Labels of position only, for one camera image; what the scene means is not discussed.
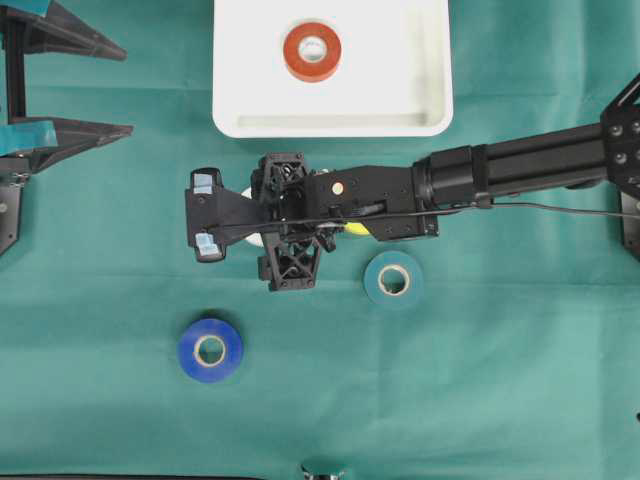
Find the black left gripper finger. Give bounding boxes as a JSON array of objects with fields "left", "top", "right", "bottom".
[{"left": 4, "top": 1, "right": 126, "bottom": 61}]

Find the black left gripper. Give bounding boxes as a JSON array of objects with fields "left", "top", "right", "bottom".
[{"left": 1, "top": 117, "right": 134, "bottom": 254}]

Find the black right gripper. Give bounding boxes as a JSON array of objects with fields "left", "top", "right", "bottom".
[{"left": 251, "top": 153, "right": 438, "bottom": 292}]

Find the white tape roll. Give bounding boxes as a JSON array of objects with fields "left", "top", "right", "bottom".
[{"left": 242, "top": 187, "right": 264, "bottom": 249}]

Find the red tape roll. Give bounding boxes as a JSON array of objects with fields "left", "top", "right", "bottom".
[{"left": 282, "top": 21, "right": 342, "bottom": 83}]

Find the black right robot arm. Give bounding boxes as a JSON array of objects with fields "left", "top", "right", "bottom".
[{"left": 251, "top": 79, "right": 639, "bottom": 291}]

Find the yellow tape roll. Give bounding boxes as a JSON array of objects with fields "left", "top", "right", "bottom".
[{"left": 344, "top": 222, "right": 370, "bottom": 237}]

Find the green tape roll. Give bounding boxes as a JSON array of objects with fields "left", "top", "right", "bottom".
[{"left": 363, "top": 251, "right": 425, "bottom": 310}]

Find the white plastic tray case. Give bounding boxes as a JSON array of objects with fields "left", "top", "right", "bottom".
[{"left": 212, "top": 1, "right": 453, "bottom": 139}]

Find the blue tape roll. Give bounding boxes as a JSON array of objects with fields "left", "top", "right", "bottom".
[{"left": 178, "top": 318, "right": 244, "bottom": 384}]

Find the green table cloth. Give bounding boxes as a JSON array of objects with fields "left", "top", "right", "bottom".
[{"left": 1, "top": 1, "right": 639, "bottom": 479}]

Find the thin black camera cable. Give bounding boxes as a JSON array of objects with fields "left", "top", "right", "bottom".
[{"left": 207, "top": 199, "right": 640, "bottom": 236}]

